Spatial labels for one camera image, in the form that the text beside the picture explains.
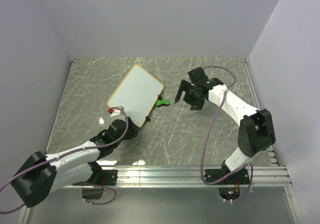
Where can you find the green bow-shaped eraser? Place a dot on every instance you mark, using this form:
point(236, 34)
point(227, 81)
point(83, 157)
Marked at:
point(162, 102)

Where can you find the yellow-framed whiteboard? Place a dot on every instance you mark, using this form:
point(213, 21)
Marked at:
point(137, 93)

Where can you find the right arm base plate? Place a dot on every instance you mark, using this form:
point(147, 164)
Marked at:
point(223, 176)

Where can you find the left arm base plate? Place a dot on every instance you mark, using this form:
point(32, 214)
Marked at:
point(103, 177)

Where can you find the metal whiteboard stand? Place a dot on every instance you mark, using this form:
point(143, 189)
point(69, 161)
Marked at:
point(148, 118)

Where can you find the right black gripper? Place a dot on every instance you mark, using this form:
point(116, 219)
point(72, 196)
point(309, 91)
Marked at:
point(197, 105)

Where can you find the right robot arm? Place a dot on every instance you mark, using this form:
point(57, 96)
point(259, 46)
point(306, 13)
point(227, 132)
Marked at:
point(256, 130)

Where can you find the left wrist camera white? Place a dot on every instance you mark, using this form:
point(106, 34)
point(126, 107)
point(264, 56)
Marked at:
point(116, 111)

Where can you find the aluminium rail frame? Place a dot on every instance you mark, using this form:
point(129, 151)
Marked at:
point(159, 171)

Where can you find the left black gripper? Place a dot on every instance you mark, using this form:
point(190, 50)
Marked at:
point(132, 131)

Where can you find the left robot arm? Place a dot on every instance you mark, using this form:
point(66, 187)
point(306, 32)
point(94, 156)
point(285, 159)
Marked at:
point(42, 174)

